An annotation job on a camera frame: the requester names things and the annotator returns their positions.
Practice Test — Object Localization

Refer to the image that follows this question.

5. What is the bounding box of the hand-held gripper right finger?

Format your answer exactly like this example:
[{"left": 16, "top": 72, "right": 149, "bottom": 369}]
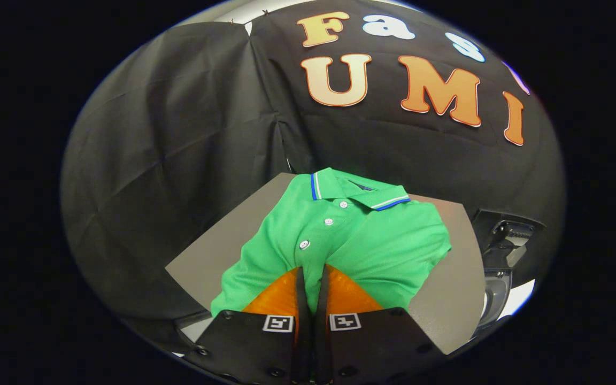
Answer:
[{"left": 316, "top": 264, "right": 448, "bottom": 385}]

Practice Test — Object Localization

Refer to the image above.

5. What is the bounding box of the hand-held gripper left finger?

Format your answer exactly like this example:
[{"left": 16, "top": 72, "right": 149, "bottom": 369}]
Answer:
[{"left": 182, "top": 266, "right": 309, "bottom": 385}]

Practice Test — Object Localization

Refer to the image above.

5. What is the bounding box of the green polo shirt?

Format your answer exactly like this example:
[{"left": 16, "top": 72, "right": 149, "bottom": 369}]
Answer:
[{"left": 211, "top": 167, "right": 452, "bottom": 317}]

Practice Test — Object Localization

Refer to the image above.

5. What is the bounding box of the dark glass washing machine lid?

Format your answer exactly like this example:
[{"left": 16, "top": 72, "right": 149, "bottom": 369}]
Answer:
[{"left": 471, "top": 210, "right": 546, "bottom": 271}]

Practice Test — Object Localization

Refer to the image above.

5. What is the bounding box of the grey stand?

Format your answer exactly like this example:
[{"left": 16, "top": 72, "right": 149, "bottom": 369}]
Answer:
[{"left": 165, "top": 172, "right": 486, "bottom": 355}]

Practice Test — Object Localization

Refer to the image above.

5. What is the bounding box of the white board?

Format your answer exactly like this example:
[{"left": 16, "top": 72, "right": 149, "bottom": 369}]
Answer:
[{"left": 499, "top": 278, "right": 536, "bottom": 320}]

